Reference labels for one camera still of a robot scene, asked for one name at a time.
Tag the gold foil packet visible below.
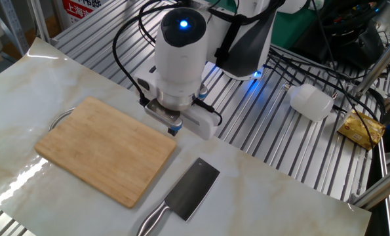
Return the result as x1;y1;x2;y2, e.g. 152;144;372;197
337;109;386;151

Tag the steel cleaver knife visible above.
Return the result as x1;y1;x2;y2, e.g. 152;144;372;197
136;157;221;236

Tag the wooden cutting board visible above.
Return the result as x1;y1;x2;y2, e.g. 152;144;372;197
33;96;178;209

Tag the black bag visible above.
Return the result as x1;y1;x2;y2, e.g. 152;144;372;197
291;0;386;70

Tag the red white printed box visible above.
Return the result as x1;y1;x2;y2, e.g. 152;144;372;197
62;0;109;29

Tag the white plastic bulb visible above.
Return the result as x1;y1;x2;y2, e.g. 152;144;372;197
283;83;335;123

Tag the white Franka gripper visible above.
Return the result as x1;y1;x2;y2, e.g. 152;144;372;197
134;66;222;141

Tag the grey perforated shelf upright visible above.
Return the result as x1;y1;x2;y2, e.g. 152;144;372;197
0;0;30;56

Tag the black camera cable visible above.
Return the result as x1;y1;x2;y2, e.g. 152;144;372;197
111;0;224;127

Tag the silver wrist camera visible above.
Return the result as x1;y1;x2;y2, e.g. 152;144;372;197
144;98;184;132

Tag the marble pattern table mat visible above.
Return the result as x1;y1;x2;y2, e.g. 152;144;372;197
0;37;372;236

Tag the aluminium frame post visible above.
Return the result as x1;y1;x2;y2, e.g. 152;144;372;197
349;162;390;210
27;0;53;45
353;29;390;98

